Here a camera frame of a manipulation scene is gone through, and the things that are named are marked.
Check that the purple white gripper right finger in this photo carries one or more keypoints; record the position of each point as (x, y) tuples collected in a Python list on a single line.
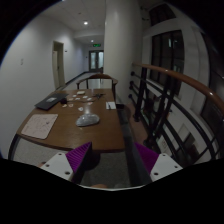
[(153, 166)]

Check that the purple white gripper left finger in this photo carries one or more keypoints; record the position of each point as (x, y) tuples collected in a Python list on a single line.
[(70, 164)]

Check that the white patterned mouse pad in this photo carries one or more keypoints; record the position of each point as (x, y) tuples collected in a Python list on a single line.
[(39, 125)]

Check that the wooden black stair railing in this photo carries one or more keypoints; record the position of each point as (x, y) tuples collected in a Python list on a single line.
[(187, 137)]

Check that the black closed laptop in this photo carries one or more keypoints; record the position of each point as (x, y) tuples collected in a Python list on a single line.
[(50, 101)]

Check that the white notepad with pen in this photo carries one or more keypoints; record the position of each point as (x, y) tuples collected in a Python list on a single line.
[(110, 105)]

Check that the white paper card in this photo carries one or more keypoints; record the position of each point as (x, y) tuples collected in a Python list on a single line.
[(80, 92)]

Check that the black scissors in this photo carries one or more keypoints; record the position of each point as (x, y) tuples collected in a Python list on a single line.
[(98, 96)]

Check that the wooden chair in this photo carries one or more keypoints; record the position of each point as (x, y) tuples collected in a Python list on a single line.
[(100, 77)]

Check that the white side door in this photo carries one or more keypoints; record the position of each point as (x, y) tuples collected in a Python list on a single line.
[(55, 69)]

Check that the glass double door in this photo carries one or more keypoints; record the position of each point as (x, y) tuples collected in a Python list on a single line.
[(96, 60)]

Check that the wooden table with black frame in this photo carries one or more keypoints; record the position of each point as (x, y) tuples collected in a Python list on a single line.
[(106, 136)]

